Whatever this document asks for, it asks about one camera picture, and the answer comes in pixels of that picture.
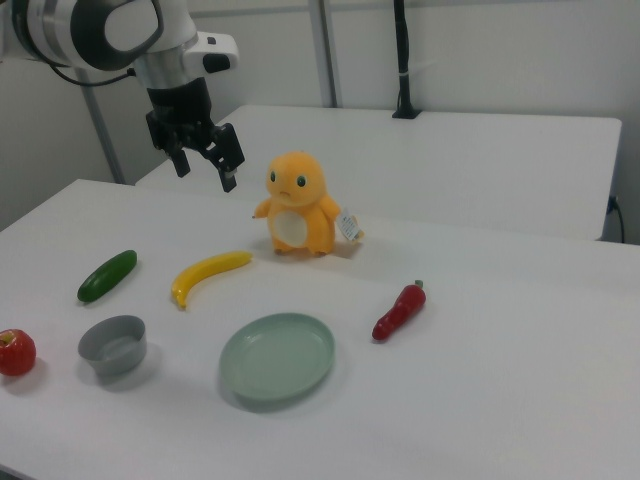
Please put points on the pale green plate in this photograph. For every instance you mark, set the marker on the pale green plate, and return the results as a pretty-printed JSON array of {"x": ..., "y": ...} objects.
[{"x": 277, "y": 357}]

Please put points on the small grey bowl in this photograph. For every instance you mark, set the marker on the small grey bowl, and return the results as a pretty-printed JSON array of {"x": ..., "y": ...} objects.
[{"x": 112, "y": 345}]

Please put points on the green toy cucumber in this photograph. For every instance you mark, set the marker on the green toy cucumber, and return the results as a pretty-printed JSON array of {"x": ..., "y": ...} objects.
[{"x": 106, "y": 276}]

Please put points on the white side table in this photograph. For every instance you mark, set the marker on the white side table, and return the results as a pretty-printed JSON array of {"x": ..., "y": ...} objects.
[{"x": 425, "y": 165}]

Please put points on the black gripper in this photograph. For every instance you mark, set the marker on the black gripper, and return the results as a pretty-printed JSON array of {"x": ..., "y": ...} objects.
[{"x": 180, "y": 120}]

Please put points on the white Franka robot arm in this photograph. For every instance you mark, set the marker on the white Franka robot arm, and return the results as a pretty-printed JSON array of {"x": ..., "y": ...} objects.
[{"x": 125, "y": 20}]

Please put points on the orange plush dinosaur toy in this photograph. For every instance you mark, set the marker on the orange plush dinosaur toy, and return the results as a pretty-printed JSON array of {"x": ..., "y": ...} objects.
[{"x": 300, "y": 200}]

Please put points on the black pole with clamp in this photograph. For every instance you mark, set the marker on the black pole with clamp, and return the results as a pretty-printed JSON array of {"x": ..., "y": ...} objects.
[{"x": 402, "y": 60}]

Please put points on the red toy apple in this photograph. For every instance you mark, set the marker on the red toy apple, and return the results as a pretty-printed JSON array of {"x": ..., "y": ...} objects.
[{"x": 16, "y": 352}]

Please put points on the yellow toy banana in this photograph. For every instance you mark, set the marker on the yellow toy banana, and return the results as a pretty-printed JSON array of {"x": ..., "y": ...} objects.
[{"x": 205, "y": 272}]

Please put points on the paper tag of plush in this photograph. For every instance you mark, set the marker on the paper tag of plush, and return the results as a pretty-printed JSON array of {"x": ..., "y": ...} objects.
[{"x": 350, "y": 226}]

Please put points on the red toy chili pepper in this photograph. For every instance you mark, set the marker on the red toy chili pepper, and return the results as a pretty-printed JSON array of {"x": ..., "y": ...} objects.
[{"x": 400, "y": 312}]

